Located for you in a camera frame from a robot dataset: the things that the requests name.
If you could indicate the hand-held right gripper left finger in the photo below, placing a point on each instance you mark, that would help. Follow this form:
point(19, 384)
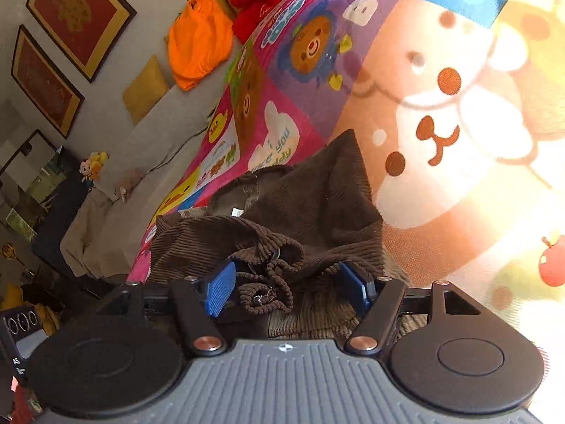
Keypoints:
point(220, 289)

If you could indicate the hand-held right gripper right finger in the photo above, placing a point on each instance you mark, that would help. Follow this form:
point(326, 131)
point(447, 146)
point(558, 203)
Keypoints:
point(357, 287)

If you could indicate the yellow cloth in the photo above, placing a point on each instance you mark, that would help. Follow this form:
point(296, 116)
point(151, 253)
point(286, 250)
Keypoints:
point(39, 313)

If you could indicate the white covered sofa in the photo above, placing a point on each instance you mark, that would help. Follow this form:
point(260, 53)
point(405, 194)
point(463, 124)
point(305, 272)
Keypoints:
point(132, 216)

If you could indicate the dark cabinet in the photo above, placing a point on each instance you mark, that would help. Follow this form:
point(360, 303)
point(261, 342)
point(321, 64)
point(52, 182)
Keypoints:
point(62, 212)

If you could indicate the small beige plush toy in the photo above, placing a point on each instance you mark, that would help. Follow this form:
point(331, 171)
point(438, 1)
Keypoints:
point(126, 187)

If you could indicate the glass display shelf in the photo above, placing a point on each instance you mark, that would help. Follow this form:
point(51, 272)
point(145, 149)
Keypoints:
point(26, 185)

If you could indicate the yellow and pink plush toy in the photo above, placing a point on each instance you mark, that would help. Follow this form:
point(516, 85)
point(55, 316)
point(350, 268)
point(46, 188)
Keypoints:
point(93, 168)

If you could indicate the colourful printed blanket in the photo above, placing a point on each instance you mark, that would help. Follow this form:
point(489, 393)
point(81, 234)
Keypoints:
point(441, 97)

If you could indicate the orange pumpkin plush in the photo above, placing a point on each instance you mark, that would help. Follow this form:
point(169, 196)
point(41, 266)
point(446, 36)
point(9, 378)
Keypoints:
point(201, 44)

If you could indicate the red gold framed picture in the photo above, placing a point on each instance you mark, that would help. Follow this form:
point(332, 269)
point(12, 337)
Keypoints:
point(79, 13)
point(44, 81)

